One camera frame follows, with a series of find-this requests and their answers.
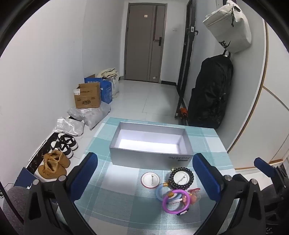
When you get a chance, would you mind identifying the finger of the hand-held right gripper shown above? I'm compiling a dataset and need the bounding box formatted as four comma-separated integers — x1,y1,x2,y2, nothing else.
254,157,282,183

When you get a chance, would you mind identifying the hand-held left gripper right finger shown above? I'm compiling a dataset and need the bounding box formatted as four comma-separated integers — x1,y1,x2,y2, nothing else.
192,153,267,235

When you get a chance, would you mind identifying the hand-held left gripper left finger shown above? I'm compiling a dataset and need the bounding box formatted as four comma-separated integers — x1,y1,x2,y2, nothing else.
24,152,98,235

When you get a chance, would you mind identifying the pink cartoon figurine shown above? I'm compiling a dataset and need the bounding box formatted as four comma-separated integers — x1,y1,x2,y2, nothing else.
186,187,201,205

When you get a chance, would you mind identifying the black spiral hair tie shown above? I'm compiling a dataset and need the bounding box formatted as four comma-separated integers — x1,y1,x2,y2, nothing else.
168,167,195,190

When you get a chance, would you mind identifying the purple ring hair tie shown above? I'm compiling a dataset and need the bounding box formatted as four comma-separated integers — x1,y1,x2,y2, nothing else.
163,189,191,215

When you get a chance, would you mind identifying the red rimmed pin badge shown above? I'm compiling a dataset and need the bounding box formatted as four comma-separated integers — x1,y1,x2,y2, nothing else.
141,172,160,188

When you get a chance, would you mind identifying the silver cardboard box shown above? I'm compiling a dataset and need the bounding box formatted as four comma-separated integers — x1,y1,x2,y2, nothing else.
109,121,194,169

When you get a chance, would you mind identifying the cream shoulder bag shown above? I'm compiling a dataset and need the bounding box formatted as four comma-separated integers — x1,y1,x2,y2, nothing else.
202,0,252,54

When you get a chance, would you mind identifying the white pin badge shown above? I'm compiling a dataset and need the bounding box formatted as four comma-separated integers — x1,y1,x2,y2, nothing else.
172,170,191,187

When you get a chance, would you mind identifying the tan suede boot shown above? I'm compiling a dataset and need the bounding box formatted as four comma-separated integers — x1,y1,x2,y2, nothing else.
45,150,71,169
37,158,67,181

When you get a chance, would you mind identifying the black and white sneaker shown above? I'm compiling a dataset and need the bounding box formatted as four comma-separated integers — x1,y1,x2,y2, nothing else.
50,141,74,159
57,133,79,151

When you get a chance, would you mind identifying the teal plaid tablecloth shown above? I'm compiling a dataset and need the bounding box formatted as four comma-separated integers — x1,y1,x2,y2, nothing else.
73,117,237,235

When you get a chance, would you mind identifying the black marble slab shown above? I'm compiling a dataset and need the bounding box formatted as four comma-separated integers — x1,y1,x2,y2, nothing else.
26,132,59,174

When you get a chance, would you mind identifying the white plastic parcel bag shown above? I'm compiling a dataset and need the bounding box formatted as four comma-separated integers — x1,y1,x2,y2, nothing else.
54,116,85,136

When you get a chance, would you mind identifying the grey plastic parcel bag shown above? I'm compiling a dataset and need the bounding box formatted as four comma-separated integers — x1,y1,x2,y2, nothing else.
67,103,111,130

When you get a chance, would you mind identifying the navy shoe box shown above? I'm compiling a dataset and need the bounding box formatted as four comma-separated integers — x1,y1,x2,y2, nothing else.
16,167,34,188

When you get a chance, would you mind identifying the brown cardboard box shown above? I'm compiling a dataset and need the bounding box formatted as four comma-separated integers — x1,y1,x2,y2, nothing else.
73,82,102,109

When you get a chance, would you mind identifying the grey fabric seat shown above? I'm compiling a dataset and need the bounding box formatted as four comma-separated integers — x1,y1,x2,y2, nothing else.
6,186,31,235

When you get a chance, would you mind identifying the black backpack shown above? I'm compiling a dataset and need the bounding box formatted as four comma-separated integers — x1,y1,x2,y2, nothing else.
187,54,234,130

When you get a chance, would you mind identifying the blue cardboard box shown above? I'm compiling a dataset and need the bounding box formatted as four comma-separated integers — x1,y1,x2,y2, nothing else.
84,77,113,104

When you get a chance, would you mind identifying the white tote bag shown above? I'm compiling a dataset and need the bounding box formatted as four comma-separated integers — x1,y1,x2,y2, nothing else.
108,76,120,99

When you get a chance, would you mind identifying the cream folded cloth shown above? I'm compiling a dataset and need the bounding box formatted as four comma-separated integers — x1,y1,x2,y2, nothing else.
98,67,119,79

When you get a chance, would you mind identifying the black folded stand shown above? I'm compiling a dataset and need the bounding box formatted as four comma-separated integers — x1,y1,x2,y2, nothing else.
174,0,200,126

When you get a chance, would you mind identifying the grey door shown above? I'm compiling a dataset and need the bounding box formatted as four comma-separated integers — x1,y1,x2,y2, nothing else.
124,2,167,84

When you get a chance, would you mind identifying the blue ring hair tie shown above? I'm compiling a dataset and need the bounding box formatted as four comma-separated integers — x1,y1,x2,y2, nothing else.
155,183,174,202

